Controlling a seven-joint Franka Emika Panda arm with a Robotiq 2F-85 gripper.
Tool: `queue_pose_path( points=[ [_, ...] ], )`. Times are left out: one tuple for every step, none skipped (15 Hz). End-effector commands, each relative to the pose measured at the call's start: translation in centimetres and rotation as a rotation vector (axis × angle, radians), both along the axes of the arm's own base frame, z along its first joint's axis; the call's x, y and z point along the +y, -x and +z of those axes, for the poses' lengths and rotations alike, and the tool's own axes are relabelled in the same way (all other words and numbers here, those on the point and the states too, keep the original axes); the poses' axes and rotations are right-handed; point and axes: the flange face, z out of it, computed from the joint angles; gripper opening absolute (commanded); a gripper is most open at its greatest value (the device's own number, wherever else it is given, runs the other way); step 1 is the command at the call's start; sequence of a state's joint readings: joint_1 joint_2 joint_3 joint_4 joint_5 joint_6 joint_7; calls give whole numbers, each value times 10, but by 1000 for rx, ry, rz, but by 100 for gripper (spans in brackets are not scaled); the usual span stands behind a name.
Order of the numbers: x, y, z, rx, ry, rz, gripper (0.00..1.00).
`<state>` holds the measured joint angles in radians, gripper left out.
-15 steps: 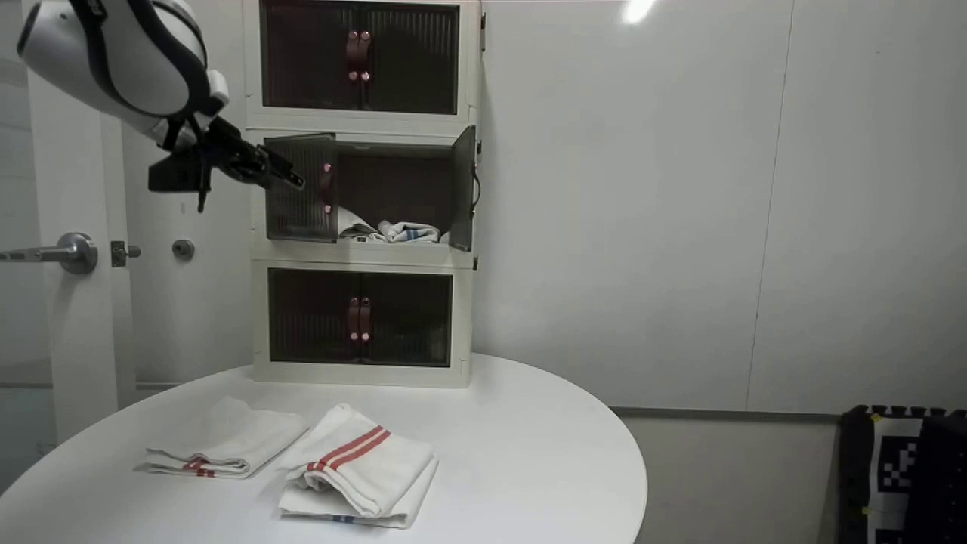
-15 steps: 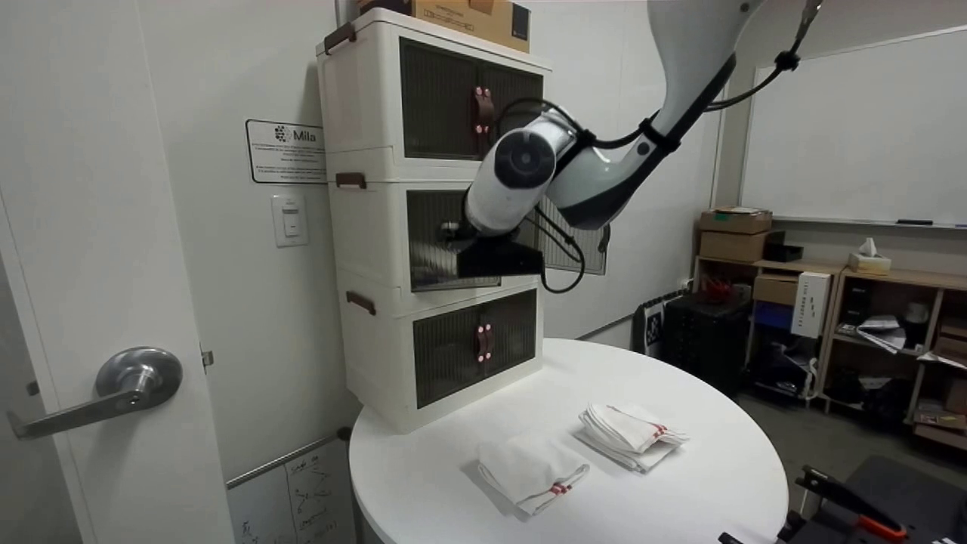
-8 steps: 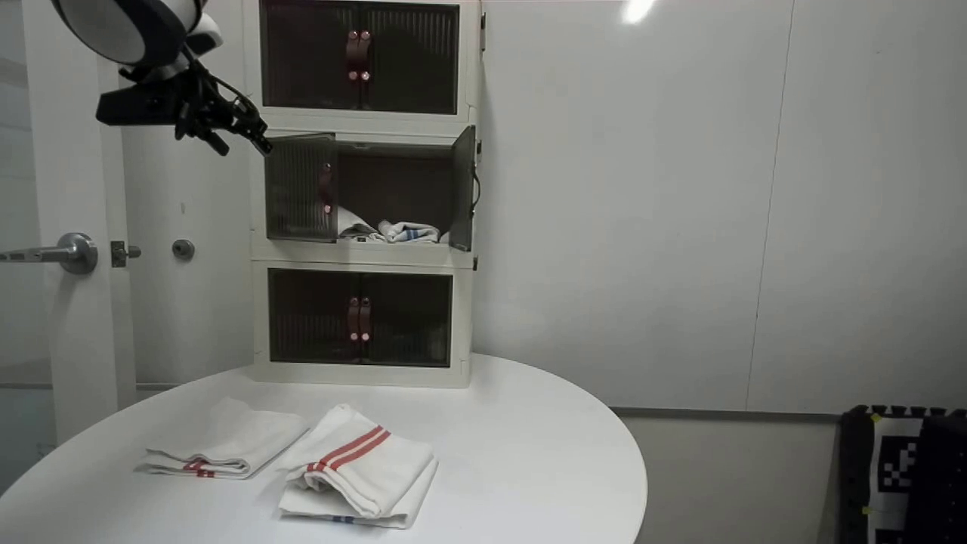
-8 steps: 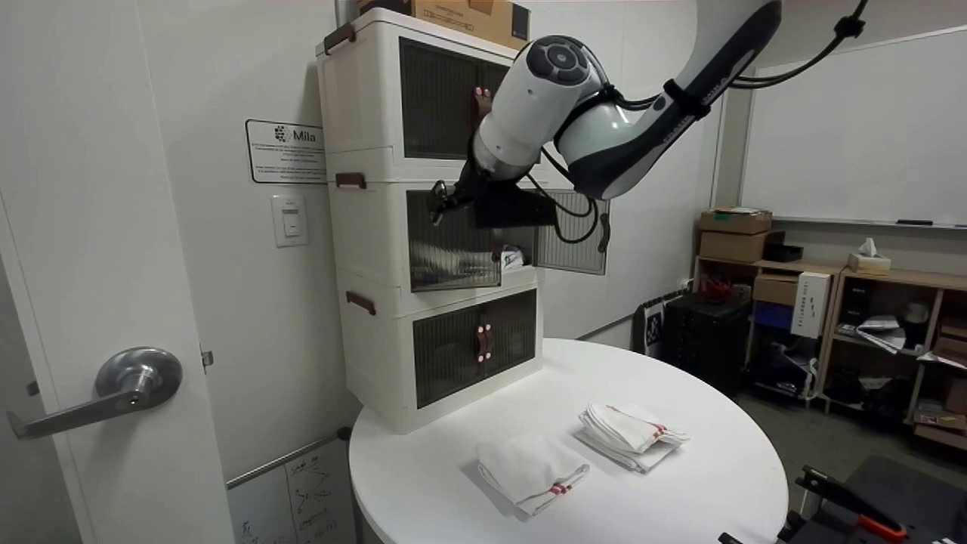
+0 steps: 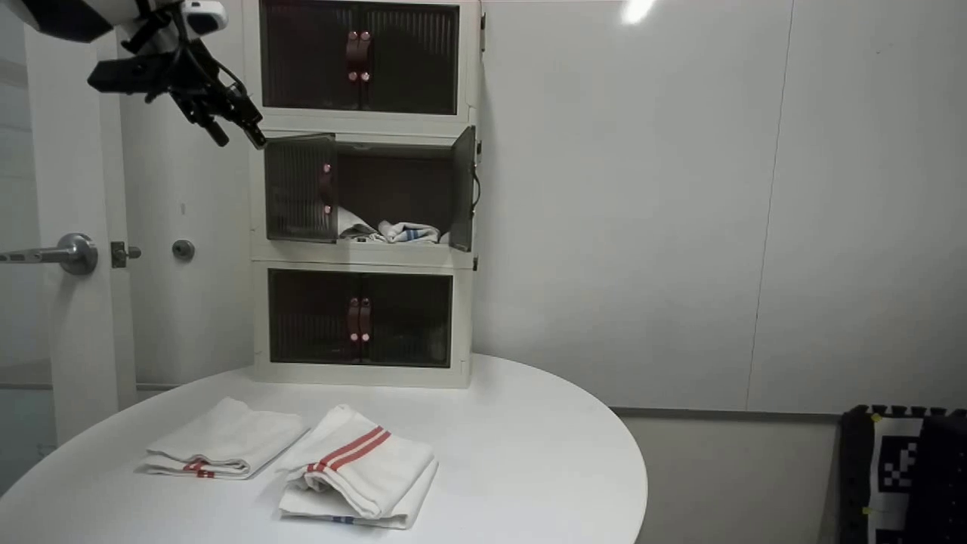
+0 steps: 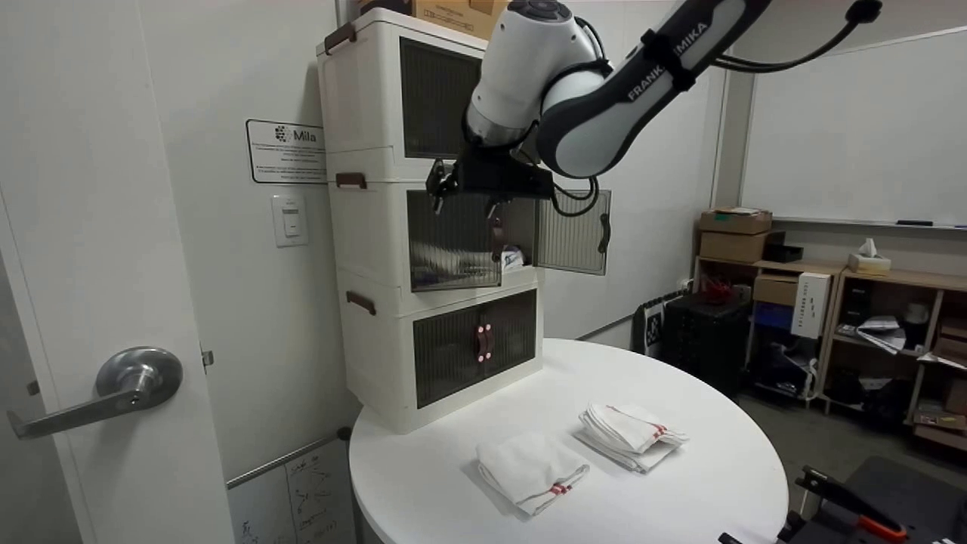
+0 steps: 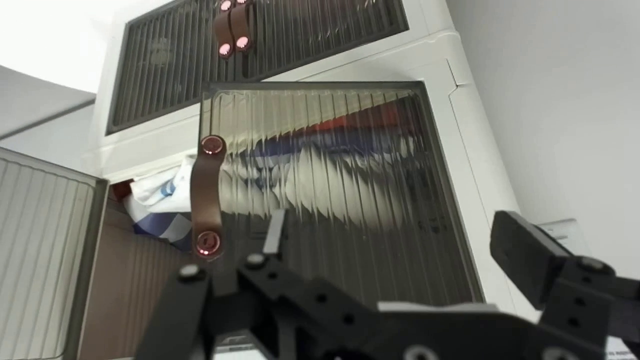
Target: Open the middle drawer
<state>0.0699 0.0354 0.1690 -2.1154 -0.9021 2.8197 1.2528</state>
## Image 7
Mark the white stacked storage cabinet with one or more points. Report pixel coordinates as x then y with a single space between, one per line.
460 133

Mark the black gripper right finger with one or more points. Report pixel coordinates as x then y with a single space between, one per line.
526 260

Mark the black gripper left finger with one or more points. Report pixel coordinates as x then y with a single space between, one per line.
272 237

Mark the red and blue checked cloth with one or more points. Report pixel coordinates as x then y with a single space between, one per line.
166 231

